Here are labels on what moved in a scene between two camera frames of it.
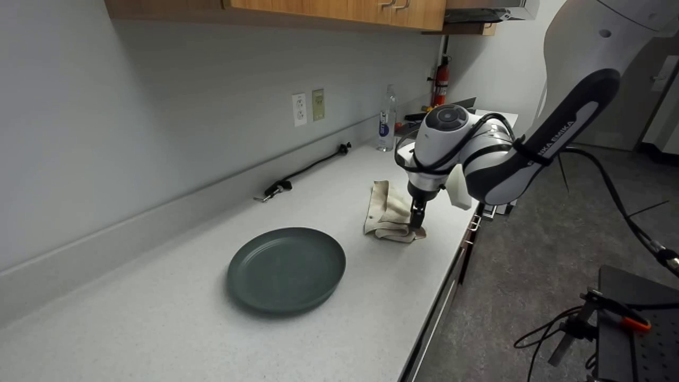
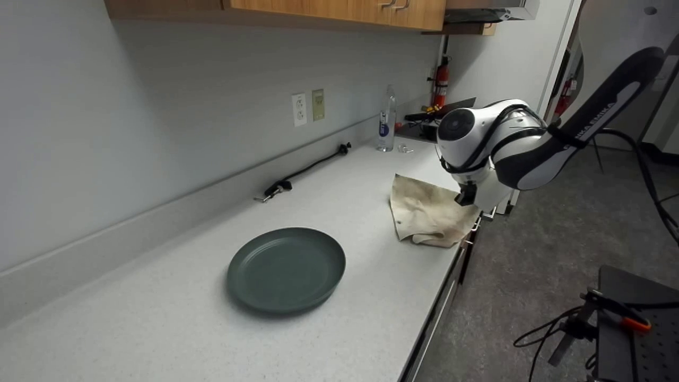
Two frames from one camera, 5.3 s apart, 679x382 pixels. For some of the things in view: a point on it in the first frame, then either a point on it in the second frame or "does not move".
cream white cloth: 386,212 → 430,212
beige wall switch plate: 317,104 does not move
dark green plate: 286,270 does not move
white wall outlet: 300,108 does not move
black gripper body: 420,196 → 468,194
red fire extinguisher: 441,77 does not move
